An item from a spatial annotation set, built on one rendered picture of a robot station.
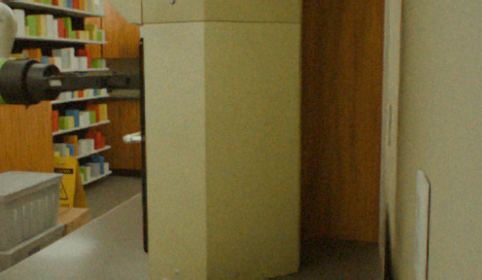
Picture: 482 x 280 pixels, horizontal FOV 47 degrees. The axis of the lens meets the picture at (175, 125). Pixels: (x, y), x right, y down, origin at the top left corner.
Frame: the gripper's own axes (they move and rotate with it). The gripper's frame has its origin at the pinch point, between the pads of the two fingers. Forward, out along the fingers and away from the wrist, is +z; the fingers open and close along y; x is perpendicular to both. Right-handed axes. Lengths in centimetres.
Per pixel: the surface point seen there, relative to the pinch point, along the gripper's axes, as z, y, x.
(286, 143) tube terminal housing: 27.8, 7.4, 11.7
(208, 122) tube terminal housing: 16.3, -4.1, 6.9
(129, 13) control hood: 2.3, -4.6, -12.1
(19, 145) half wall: -190, 229, 52
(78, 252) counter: -16.5, 7.1, 36.9
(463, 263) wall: 48, -54, 10
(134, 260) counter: -2.9, 6.4, 36.9
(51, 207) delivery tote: -145, 196, 85
